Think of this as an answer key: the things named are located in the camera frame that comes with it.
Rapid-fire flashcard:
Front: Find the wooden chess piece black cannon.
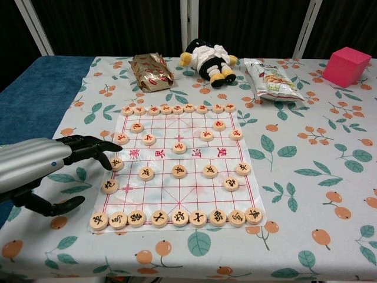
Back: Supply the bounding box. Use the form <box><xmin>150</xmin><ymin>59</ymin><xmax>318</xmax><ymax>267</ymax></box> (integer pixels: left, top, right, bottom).
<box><xmin>223</xmin><ymin>176</ymin><xmax>240</xmax><ymax>192</ymax></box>
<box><xmin>101</xmin><ymin>179</ymin><xmax>119</xmax><ymax>194</ymax></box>

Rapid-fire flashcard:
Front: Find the white metal frame post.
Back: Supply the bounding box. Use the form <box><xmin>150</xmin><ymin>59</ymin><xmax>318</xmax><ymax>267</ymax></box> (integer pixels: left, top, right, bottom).
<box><xmin>180</xmin><ymin>0</ymin><xmax>200</xmax><ymax>57</ymax></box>
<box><xmin>292</xmin><ymin>0</ymin><xmax>322</xmax><ymax>59</ymax></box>
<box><xmin>14</xmin><ymin>0</ymin><xmax>55</xmax><ymax>57</ymax></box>

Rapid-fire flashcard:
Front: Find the gold red snack bag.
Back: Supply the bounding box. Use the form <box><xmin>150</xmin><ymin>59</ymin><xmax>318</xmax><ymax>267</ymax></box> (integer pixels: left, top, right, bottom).
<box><xmin>128</xmin><ymin>52</ymin><xmax>174</xmax><ymax>93</ymax></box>

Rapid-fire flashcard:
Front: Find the pink cube block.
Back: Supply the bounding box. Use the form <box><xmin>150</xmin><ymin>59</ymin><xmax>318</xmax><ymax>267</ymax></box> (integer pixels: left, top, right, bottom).
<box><xmin>322</xmin><ymin>47</ymin><xmax>372</xmax><ymax>88</ymax></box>

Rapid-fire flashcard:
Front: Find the white green snack bag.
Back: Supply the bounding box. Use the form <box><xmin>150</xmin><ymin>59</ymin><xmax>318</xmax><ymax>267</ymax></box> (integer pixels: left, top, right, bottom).
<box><xmin>243</xmin><ymin>58</ymin><xmax>305</xmax><ymax>103</ymax></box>

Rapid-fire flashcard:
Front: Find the floral orange fruit tablecloth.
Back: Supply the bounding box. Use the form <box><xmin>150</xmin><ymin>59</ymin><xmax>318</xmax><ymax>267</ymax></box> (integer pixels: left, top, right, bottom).
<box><xmin>0</xmin><ymin>55</ymin><xmax>377</xmax><ymax>281</ymax></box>

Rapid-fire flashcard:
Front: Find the blue plush cloth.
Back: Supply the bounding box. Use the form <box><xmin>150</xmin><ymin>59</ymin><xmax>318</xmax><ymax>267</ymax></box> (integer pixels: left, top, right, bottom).
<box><xmin>0</xmin><ymin>55</ymin><xmax>95</xmax><ymax>229</ymax></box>

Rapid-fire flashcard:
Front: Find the black white yellow plush toy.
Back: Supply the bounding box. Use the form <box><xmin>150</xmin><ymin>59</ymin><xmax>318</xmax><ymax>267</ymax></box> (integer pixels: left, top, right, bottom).
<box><xmin>180</xmin><ymin>38</ymin><xmax>238</xmax><ymax>88</ymax></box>

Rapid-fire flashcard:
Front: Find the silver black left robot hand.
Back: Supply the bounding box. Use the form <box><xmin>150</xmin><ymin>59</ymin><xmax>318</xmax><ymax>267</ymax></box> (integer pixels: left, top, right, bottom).
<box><xmin>0</xmin><ymin>134</ymin><xmax>124</xmax><ymax>218</ymax></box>

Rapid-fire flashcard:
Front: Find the white plastic xiangqi board sheet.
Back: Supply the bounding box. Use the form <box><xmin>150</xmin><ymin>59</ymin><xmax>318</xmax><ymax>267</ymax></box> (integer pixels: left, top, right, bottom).
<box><xmin>87</xmin><ymin>109</ymin><xmax>267</xmax><ymax>234</ymax></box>

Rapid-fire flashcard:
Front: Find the black curtain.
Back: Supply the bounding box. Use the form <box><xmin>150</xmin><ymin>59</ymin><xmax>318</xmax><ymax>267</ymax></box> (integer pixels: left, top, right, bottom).
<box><xmin>0</xmin><ymin>0</ymin><xmax>377</xmax><ymax>93</ymax></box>

